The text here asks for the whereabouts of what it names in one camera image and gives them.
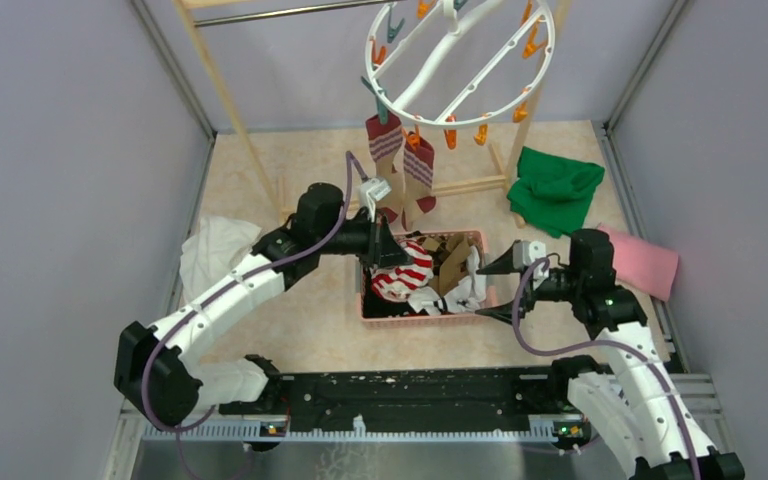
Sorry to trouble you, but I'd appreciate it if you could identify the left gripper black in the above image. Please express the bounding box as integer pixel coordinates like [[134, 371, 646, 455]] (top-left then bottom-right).
[[316, 208, 413, 269]]

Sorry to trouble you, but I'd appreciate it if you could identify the red white striped sock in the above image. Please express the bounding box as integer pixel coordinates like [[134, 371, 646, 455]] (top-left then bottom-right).
[[370, 239, 434, 303]]

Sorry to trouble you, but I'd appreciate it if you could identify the beige purple striped sock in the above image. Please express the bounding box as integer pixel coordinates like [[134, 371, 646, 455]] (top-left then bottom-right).
[[402, 138, 437, 230]]

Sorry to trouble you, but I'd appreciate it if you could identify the white round clip hanger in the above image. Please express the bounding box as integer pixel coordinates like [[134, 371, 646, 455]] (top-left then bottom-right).
[[361, 1, 540, 121]]

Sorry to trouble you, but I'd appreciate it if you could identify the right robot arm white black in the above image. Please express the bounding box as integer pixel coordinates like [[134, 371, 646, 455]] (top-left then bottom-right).
[[477, 229, 746, 479]]

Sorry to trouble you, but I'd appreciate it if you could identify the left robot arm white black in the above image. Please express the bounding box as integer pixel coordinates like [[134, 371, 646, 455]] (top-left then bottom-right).
[[113, 178, 410, 433]]

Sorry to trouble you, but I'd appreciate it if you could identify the orange clip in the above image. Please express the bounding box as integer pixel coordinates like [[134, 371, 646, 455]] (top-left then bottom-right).
[[443, 114, 457, 150], [473, 113, 490, 146], [402, 125, 422, 150]]

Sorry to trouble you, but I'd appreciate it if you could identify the white black sock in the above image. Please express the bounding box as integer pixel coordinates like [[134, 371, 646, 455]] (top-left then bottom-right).
[[408, 246, 487, 316]]

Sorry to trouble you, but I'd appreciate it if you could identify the brown argyle sock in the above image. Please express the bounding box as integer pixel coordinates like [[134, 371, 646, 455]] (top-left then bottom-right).
[[420, 232, 472, 296]]

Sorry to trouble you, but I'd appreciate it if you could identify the green cloth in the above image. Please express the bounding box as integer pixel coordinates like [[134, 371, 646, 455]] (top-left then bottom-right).
[[507, 147, 605, 238]]

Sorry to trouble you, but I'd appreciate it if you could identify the pink cloth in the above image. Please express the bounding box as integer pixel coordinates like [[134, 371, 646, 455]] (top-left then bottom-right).
[[597, 224, 679, 302]]

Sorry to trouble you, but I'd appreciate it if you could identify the white cloth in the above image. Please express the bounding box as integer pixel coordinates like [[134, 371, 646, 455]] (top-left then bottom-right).
[[179, 215, 262, 302]]

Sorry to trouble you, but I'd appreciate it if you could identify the metal rack rod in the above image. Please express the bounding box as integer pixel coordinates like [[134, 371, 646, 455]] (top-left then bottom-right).
[[194, 0, 388, 28]]

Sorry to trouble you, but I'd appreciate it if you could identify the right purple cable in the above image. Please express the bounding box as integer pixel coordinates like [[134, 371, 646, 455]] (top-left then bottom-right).
[[511, 256, 703, 480]]

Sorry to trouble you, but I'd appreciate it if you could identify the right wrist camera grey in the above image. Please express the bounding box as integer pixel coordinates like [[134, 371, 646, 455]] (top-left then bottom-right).
[[513, 240, 549, 286]]

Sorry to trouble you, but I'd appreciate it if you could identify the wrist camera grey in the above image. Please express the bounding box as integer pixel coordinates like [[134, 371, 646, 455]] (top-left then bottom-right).
[[358, 177, 392, 221], [513, 240, 549, 286]]

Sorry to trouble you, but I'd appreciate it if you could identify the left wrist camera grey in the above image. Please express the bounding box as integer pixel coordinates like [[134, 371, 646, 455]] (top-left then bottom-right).
[[358, 177, 392, 221]]

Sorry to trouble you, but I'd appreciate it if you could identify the wooden drying rack frame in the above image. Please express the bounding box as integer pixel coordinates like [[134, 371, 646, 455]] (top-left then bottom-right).
[[174, 1, 571, 220]]

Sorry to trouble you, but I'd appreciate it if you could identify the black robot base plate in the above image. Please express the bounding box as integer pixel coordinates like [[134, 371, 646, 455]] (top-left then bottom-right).
[[218, 362, 630, 435]]

